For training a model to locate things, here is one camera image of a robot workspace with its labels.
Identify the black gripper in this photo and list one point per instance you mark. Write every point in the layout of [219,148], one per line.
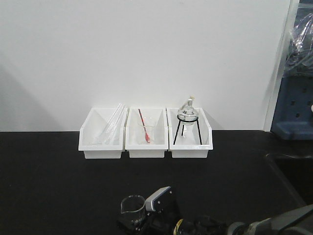
[169,221]

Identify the clear glass beaker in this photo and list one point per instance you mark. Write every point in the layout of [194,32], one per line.
[132,212]

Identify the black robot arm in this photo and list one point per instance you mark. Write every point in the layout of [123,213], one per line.
[296,222]

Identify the small beaker in bin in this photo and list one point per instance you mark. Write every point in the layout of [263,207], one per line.
[150,127]

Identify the red thermometer rod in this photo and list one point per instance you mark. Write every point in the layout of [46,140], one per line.
[147,138]

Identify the left white storage bin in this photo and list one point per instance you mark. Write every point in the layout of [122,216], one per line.
[96,120]

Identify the white storage bin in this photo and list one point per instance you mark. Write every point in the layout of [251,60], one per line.
[191,141]
[160,146]
[96,120]

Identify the middle white storage bin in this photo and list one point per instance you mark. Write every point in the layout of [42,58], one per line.
[160,146]

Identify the right white storage bin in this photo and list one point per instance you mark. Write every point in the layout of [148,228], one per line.
[191,141]

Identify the glass tubes in bin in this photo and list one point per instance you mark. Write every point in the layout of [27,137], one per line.
[108,131]

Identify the glass alcohol lamp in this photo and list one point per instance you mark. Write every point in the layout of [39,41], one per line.
[187,110]

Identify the black lab sink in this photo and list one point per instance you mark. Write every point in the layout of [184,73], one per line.
[296,174]

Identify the blue plastic rack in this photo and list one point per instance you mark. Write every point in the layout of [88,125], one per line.
[293,116]

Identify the clear plastic bag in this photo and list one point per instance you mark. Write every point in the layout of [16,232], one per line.
[299,61]

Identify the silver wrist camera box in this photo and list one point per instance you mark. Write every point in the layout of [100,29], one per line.
[159,198]

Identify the black wire tripod stand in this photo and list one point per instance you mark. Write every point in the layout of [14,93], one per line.
[187,122]

